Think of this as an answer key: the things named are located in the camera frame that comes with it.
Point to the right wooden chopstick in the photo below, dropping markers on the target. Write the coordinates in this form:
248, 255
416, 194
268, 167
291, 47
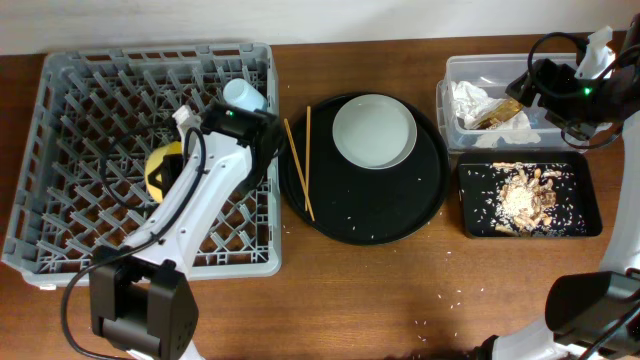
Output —
307, 154

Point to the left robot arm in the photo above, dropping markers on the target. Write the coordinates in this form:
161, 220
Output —
140, 297

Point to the black rectangular tray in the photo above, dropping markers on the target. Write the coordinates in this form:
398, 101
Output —
575, 215

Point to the grey dishwasher rack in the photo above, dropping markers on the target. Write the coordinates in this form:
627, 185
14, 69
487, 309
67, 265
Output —
96, 119

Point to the food scraps pile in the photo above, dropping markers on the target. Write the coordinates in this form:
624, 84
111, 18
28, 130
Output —
525, 199

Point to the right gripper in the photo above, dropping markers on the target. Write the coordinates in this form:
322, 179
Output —
557, 77

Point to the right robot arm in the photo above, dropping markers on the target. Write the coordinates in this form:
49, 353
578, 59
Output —
592, 315

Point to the round black tray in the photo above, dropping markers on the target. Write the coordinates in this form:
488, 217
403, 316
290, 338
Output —
363, 207

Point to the blue plastic cup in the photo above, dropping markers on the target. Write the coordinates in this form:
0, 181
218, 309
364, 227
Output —
241, 94

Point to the white paper napkin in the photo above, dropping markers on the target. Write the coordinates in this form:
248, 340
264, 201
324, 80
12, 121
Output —
469, 100

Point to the wooden chopstick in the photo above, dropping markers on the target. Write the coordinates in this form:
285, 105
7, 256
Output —
307, 154
299, 169

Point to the white ceramic plate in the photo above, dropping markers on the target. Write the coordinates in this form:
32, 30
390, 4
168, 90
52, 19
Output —
374, 131

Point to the clear plastic bin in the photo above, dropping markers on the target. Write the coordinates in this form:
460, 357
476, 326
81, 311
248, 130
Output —
492, 73

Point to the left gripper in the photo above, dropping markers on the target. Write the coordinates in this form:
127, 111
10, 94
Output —
174, 165

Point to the yellow bowl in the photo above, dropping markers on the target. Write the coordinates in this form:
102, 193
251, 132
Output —
151, 169

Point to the left wooden chopstick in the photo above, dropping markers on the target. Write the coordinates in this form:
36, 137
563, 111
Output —
299, 169

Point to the gold foil wrapper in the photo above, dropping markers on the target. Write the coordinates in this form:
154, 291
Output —
499, 112

